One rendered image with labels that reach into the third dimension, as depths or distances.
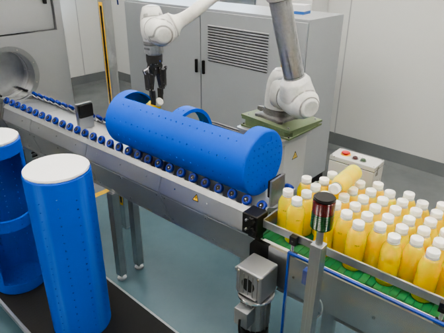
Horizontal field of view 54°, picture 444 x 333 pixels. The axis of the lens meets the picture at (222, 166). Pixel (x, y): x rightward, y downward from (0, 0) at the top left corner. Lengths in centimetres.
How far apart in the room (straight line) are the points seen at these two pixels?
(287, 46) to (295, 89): 21
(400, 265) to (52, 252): 140
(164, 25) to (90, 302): 131
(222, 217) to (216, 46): 225
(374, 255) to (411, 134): 305
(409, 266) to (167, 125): 112
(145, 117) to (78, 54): 515
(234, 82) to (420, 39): 167
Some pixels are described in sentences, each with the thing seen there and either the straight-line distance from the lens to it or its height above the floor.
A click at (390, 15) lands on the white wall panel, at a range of 442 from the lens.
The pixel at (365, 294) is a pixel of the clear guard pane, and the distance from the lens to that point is 148.
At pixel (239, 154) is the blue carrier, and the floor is 116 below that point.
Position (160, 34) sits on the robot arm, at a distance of 185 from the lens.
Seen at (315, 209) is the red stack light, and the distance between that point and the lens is 125.
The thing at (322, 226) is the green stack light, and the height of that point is 118.
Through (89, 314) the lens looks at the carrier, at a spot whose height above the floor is 30.
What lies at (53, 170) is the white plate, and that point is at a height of 104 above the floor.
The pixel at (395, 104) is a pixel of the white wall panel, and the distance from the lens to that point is 451.
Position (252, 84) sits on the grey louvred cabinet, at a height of 89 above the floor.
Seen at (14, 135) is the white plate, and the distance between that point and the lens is 244.
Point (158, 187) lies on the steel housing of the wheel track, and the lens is 213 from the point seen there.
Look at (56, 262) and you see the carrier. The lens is 211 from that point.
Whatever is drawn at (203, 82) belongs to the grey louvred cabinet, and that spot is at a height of 80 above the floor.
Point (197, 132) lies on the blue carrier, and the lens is 185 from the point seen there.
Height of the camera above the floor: 187
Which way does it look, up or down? 26 degrees down
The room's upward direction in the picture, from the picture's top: 1 degrees clockwise
